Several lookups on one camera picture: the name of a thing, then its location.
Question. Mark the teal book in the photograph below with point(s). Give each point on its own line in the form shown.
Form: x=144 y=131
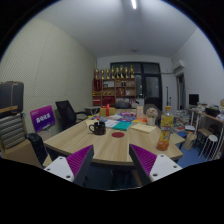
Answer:
x=122 y=126

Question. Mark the wooden meeting table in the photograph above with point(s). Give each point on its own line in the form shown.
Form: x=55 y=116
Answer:
x=108 y=150

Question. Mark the orange drink plastic bottle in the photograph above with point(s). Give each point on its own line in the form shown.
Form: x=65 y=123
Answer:
x=167 y=119

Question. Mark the black near chair back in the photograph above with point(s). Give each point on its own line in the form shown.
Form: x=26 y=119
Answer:
x=38 y=146

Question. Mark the white stool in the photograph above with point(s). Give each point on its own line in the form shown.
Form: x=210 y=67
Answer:
x=209 y=145

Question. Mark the red round coaster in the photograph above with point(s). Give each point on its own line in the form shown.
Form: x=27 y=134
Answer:
x=118 y=134

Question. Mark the purple sign board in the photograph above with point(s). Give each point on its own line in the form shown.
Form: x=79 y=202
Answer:
x=42 y=118

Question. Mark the ceiling light tube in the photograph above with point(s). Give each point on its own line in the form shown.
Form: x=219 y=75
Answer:
x=134 y=4

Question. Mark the yellow gift box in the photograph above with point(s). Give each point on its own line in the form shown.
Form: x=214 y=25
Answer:
x=107 y=110

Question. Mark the wooden shelf with trophies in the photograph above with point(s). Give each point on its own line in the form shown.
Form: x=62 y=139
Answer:
x=115 y=86

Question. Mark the small potted flower bouquet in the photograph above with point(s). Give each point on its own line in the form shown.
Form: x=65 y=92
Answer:
x=151 y=115

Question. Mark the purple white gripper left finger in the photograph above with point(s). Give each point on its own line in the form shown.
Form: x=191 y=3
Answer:
x=74 y=167

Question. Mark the wall air conditioner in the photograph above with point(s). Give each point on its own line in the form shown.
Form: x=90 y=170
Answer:
x=177 y=66

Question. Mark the white paper sheet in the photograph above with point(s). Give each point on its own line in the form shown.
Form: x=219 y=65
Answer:
x=111 y=123

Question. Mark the black mug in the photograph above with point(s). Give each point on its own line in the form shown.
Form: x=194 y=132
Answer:
x=98 y=128

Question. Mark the black computer monitor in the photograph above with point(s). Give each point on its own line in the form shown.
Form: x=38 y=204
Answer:
x=193 y=99

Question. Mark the black suitcase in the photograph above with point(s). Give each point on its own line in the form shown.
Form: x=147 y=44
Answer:
x=11 y=98

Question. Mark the black office chair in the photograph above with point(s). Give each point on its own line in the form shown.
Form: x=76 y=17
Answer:
x=68 y=117

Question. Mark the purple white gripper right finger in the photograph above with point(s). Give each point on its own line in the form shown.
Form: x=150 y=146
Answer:
x=151 y=167

